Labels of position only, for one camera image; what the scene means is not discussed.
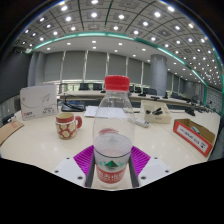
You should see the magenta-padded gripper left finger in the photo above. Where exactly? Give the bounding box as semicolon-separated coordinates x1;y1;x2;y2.
52;144;96;188

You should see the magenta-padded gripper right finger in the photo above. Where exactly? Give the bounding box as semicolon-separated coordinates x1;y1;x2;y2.
129;145;175;188

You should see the clear red-capped water bottle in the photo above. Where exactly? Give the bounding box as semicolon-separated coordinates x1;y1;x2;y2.
92;75;136;190

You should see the red flowered ceramic mug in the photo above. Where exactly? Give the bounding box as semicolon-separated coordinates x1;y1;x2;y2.
54;112;83;140

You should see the white remote control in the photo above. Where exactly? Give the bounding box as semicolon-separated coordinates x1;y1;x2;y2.
134;117;150;129

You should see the small open white box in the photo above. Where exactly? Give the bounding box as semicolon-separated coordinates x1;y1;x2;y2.
139;99;173;125

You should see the white paper sheet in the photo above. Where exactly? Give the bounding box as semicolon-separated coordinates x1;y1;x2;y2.
84;105;141;120

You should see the open red carton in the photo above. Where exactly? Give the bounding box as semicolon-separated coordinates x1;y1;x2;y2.
172;118;217;158

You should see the white cardboard box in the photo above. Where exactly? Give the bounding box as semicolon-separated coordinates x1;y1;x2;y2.
19;83;59;121

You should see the group of black office chairs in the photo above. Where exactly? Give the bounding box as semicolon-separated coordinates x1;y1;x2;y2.
78;82;188;98

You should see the brown paper envelope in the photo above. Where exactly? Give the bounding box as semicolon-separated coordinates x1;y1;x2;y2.
0;119;25;147

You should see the black power adapter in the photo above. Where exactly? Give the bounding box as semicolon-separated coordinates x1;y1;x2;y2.
1;112;16;126

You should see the group of ceiling lights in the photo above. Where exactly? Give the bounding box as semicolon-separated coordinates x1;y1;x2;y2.
13;0;224;86

